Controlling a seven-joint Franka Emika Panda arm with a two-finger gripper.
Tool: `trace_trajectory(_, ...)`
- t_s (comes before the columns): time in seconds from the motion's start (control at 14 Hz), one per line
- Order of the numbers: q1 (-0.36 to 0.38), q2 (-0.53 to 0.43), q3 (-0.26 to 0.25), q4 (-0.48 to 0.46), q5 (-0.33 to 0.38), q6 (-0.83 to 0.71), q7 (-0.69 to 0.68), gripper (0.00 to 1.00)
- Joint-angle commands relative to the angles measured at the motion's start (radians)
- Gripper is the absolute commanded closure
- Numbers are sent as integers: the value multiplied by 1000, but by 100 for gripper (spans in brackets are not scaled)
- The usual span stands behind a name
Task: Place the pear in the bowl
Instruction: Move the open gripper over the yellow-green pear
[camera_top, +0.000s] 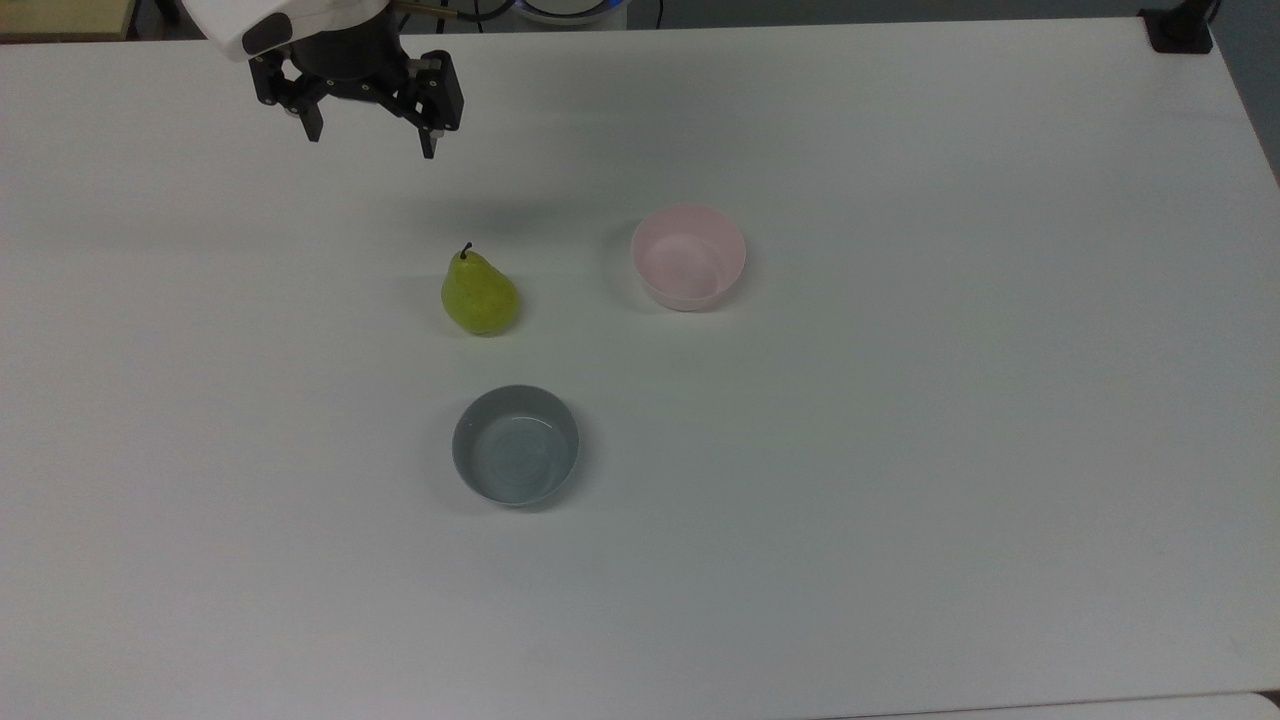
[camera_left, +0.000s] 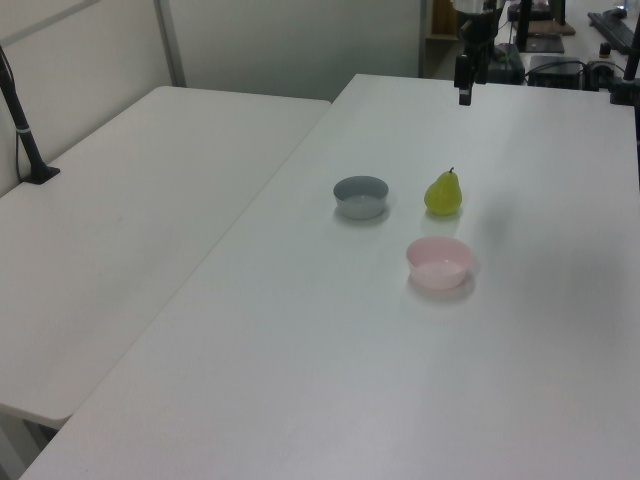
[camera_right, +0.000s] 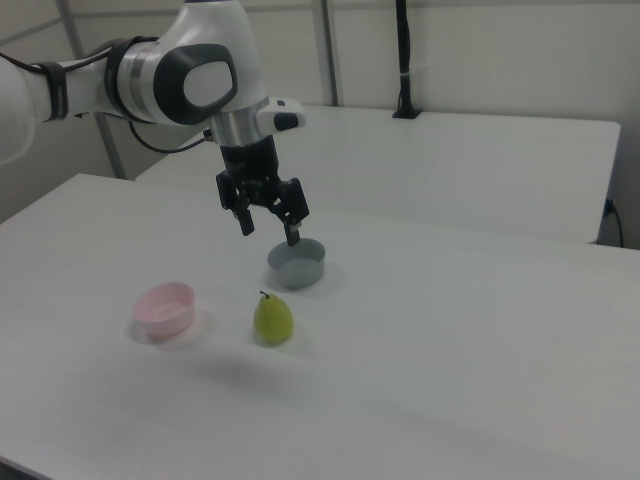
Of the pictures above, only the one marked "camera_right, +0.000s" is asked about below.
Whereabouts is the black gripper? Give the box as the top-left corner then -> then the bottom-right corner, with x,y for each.
215,136 -> 310,248

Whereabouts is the green pear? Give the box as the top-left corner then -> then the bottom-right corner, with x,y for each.
253,290 -> 296,346

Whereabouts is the grey plastic bowl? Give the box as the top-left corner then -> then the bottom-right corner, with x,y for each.
266,238 -> 328,289

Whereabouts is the pink plastic bowl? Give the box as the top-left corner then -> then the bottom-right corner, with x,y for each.
131,281 -> 197,339

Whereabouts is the white rear table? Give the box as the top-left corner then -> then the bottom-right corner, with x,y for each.
134,103 -> 623,246

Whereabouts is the black pole with clamp base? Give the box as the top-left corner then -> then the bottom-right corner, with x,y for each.
391,0 -> 422,120

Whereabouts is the black cable on robot arm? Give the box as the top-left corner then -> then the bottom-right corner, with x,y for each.
0,35 -> 214,153

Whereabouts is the grey metal frame post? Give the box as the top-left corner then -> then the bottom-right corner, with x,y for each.
313,0 -> 344,108
55,0 -> 127,180

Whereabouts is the black cable at table side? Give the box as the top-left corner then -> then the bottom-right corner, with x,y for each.
602,197 -> 627,248

